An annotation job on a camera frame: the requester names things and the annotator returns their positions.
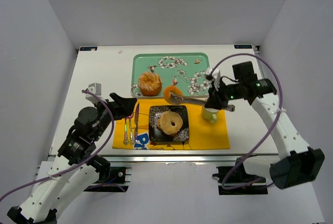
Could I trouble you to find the metal serving tongs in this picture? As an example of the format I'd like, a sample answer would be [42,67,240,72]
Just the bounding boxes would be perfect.
[169,93,236,112]

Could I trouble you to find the pale speckled bagel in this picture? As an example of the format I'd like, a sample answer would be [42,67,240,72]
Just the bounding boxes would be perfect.
[158,111,183,134]

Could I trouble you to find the glazed orange donut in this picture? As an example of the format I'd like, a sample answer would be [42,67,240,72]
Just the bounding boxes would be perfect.
[163,85,183,104]

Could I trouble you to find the brown bread slice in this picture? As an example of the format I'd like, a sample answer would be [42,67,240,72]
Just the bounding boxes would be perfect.
[156,120,179,137]

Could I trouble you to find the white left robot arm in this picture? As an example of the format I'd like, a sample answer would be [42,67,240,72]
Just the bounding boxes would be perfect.
[7,90,137,223]

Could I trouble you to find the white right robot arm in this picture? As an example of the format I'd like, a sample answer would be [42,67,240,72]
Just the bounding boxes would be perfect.
[205,61,325,190]

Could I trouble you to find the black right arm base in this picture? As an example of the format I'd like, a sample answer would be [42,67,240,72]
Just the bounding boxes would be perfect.
[212,166,268,196]

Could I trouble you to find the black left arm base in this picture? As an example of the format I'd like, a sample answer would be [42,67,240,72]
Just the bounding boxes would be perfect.
[84,166,132,193]

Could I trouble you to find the iridescent knife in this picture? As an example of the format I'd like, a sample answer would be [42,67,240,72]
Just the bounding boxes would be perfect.
[134,103,140,143]

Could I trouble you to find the pale green mug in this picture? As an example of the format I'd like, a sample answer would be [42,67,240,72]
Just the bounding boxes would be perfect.
[201,107,219,123]

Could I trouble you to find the yellow placemat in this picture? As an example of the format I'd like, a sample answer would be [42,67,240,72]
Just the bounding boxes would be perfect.
[112,99,230,151]

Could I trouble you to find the iridescent spoon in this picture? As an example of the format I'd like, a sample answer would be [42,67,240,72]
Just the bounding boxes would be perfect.
[129,117,134,146]

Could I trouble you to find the sugar-crusted round bun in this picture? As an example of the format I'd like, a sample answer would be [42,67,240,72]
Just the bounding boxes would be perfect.
[138,72,162,97]

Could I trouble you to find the iridescent fork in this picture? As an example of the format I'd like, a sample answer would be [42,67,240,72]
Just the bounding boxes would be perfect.
[123,118,129,146]

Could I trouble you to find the green floral tray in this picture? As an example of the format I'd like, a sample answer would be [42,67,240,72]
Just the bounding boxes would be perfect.
[131,52,210,98]

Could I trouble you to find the black floral square plate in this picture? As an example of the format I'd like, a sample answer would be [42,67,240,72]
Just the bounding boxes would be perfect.
[149,106,189,142]

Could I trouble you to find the right corner label sticker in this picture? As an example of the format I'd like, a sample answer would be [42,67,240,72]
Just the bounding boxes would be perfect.
[234,44,253,49]

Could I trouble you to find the corner label sticker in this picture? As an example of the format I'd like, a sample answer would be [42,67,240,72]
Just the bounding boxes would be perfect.
[79,46,97,51]
[234,44,253,49]

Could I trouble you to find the left corner label sticker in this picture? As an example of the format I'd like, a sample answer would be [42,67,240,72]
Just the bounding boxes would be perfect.
[79,46,97,51]

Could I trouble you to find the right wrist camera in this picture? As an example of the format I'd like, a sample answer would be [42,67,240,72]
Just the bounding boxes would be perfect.
[204,67,221,91]

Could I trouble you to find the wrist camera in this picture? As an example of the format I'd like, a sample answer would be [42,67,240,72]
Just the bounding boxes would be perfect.
[84,83,102,104]
[204,67,221,91]

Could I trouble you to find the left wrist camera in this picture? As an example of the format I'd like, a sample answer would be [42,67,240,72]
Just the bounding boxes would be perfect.
[84,83,102,104]

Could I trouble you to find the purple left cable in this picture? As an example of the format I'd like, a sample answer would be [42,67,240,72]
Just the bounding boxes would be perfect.
[0,88,128,201]

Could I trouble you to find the purple cable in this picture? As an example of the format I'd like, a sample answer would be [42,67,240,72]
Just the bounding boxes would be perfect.
[0,88,128,201]
[208,54,283,190]

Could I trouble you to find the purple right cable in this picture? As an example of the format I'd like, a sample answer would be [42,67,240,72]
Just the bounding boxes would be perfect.
[208,54,283,190]

